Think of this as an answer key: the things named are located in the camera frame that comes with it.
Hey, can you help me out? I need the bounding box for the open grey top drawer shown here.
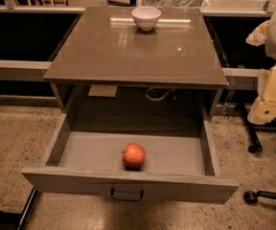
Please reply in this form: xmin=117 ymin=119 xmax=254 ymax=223
xmin=22 ymin=114 xmax=239 ymax=204

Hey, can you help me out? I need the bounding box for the white wire basket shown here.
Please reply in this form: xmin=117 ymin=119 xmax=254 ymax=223
xmin=137 ymin=0 xmax=211 ymax=8

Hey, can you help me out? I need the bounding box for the grey cabinet with counter top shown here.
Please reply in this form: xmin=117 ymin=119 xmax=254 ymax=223
xmin=44 ymin=7 xmax=228 ymax=116

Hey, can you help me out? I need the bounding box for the red apple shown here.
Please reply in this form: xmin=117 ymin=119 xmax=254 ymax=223
xmin=122 ymin=143 xmax=146 ymax=169

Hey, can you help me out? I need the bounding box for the white bowl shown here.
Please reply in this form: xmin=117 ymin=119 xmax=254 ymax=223
xmin=131 ymin=7 xmax=161 ymax=31

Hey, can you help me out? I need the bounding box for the grey metal rail frame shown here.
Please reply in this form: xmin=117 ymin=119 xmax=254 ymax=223
xmin=0 ymin=60 xmax=51 ymax=81

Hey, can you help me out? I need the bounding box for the white cable under counter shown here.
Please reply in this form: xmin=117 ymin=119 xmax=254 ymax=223
xmin=145 ymin=87 xmax=172 ymax=102

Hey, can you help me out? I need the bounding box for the black drawer handle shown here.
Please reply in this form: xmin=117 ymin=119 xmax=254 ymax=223
xmin=110 ymin=188 xmax=144 ymax=201

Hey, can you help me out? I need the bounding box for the black chair caster leg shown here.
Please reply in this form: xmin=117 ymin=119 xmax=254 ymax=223
xmin=243 ymin=191 xmax=276 ymax=204

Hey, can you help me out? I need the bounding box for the black floor bar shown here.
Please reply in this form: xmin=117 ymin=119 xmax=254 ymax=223
xmin=14 ymin=188 xmax=38 ymax=230

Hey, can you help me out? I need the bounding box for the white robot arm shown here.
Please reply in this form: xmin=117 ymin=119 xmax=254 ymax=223
xmin=245 ymin=11 xmax=276 ymax=125

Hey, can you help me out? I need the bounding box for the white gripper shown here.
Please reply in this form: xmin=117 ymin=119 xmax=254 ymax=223
xmin=245 ymin=20 xmax=276 ymax=125

